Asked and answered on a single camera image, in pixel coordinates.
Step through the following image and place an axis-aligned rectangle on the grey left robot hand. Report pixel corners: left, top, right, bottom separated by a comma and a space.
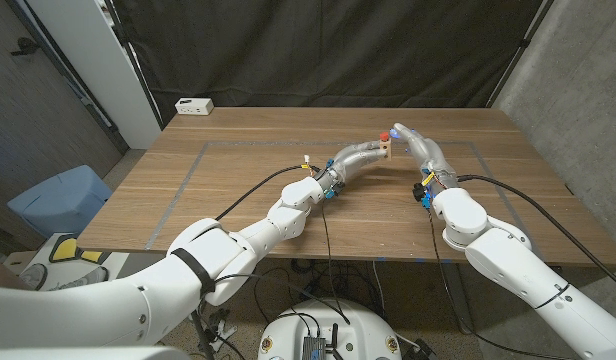
317, 140, 387, 199

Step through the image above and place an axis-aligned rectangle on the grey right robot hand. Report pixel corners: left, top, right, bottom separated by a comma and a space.
390, 122, 460, 194

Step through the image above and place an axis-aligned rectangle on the black backdrop curtain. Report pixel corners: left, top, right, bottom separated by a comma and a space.
110, 0, 557, 124

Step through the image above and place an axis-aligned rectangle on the grey tape outline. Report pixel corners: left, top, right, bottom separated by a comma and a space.
145, 140, 547, 264

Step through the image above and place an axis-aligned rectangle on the black backdrop stand pole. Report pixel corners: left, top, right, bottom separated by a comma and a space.
102, 0, 165, 131
486, 0, 557, 108

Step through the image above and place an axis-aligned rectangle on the white table leg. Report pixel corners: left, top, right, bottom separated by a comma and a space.
442, 262, 475, 335

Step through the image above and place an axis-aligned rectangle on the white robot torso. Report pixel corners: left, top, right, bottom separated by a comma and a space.
257, 298, 403, 360

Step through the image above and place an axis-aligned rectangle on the white power strip box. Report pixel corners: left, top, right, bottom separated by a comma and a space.
174, 97, 215, 117

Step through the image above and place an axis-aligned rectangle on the black antenna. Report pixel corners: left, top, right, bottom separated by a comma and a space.
327, 323, 342, 360

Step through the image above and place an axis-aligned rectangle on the grey electronics box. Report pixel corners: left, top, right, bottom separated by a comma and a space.
301, 335, 328, 360

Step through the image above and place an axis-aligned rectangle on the white panel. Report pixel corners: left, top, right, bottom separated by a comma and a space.
25, 0, 162, 150

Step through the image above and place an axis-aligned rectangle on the grey sneaker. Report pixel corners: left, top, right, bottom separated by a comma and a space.
50, 266, 110, 292

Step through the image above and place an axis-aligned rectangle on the light blue bin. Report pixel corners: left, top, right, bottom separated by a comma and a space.
6, 164, 114, 239

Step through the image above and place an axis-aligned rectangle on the person's bare leg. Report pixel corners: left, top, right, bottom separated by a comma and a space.
0, 259, 27, 291

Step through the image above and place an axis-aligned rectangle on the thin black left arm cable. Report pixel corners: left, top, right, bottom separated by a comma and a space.
197, 202, 352, 326

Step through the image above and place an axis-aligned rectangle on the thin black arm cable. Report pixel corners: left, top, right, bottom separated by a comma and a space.
197, 202, 352, 326
426, 209, 574, 360

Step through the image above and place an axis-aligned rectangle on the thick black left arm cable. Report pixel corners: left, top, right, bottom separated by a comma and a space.
215, 164, 319, 222

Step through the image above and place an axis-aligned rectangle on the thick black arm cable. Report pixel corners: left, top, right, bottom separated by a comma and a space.
215, 164, 319, 222
457, 174, 616, 294

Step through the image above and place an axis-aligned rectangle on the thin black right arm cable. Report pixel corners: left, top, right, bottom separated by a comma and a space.
426, 209, 574, 360

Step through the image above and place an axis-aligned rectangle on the tangle of black floor cables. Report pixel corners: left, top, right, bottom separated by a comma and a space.
252, 257, 384, 321

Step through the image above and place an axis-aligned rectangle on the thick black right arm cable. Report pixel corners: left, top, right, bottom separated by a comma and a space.
457, 174, 616, 294

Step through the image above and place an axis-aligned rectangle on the white floor cable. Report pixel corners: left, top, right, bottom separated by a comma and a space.
371, 259, 388, 315

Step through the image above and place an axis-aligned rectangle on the black door handle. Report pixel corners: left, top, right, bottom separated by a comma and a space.
8, 36, 41, 56

